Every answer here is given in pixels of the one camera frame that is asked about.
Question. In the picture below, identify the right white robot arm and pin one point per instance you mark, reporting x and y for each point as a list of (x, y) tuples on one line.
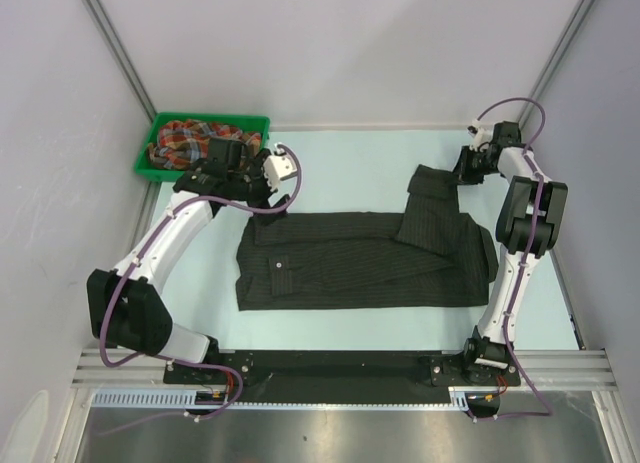
[(528, 225)]

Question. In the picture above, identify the aluminium frame rail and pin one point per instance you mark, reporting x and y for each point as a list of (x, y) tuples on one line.
[(563, 370)]

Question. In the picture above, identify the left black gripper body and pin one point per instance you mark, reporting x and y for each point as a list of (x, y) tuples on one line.
[(253, 187)]

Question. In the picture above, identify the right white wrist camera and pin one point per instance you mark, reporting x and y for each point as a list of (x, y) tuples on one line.
[(481, 135)]

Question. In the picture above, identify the plaid long sleeve shirt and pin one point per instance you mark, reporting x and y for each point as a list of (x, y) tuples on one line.
[(180, 142)]

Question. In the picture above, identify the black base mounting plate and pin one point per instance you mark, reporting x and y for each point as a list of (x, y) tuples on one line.
[(355, 377)]

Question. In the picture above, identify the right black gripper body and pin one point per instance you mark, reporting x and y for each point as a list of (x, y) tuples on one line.
[(475, 166)]

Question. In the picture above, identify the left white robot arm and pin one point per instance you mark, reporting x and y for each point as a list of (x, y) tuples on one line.
[(125, 302)]

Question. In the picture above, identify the black pinstripe long sleeve shirt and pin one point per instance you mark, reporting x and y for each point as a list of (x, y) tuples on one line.
[(429, 255)]

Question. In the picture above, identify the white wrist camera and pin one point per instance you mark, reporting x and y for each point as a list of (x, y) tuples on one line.
[(481, 135), (279, 166)]

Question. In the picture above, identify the green plastic bin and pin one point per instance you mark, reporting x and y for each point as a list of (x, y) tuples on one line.
[(142, 167)]

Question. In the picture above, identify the white slotted cable duct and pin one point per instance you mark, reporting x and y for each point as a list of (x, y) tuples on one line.
[(173, 399)]

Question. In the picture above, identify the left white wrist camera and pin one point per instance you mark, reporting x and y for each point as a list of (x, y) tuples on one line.
[(279, 166)]

